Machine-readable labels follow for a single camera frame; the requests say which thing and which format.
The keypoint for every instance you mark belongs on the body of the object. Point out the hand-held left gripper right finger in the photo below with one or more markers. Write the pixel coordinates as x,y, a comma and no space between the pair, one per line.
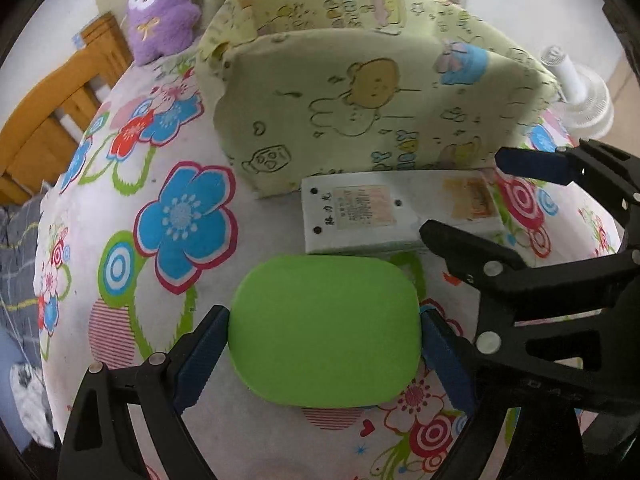
445,355

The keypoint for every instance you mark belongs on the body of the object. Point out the beige wooden door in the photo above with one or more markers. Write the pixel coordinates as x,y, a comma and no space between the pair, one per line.
625,90

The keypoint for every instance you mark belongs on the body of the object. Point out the purple plush toy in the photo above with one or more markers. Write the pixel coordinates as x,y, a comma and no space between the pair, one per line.
160,20

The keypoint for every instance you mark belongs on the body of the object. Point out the floral tablecloth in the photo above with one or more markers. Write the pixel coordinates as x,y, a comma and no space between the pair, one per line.
180,220

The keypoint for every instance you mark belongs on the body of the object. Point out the white cloth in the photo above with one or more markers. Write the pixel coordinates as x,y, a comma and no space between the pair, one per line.
30,395

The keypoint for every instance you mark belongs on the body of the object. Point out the white power strip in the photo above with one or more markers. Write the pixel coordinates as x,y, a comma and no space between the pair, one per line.
360,215

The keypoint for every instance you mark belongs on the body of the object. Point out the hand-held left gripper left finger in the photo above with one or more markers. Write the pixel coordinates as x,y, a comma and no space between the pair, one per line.
200,355

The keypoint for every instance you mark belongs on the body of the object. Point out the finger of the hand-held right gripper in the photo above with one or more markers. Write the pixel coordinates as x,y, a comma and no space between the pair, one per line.
535,165
470,250

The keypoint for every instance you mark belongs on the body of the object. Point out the green rounded case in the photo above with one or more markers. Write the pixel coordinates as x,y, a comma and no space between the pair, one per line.
325,330

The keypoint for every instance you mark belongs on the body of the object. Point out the grey plaid blanket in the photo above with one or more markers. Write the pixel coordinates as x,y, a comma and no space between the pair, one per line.
15,240

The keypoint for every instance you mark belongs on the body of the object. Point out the wooden chair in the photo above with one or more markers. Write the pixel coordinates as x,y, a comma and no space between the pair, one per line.
50,120

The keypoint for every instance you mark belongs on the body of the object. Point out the white standing fan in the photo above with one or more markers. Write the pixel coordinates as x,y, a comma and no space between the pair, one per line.
590,105

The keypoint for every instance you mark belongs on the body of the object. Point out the light blue card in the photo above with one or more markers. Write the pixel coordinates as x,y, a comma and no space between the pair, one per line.
79,38

